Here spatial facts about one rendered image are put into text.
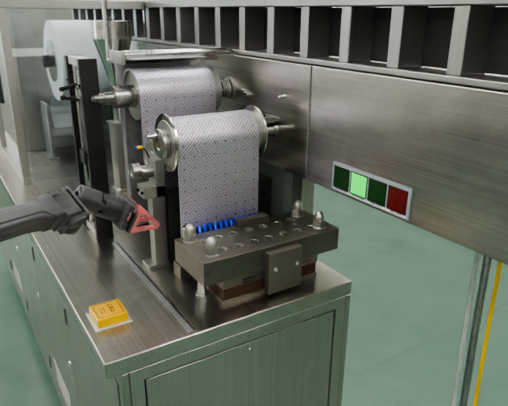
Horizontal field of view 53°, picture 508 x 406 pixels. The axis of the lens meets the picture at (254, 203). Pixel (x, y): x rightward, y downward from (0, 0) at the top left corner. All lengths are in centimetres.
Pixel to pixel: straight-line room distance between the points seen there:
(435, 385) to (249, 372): 139
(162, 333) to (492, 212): 71
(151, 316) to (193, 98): 65
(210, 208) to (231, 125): 22
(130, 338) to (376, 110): 73
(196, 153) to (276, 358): 55
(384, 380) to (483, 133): 171
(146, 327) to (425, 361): 176
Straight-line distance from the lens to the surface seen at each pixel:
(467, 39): 104
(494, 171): 100
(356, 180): 123
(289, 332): 133
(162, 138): 129
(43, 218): 110
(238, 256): 121
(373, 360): 264
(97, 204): 121
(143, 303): 130
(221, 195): 137
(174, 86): 151
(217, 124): 133
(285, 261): 127
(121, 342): 117
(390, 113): 114
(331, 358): 149
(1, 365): 279
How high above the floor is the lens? 156
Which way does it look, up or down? 20 degrees down
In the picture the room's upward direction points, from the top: straight up
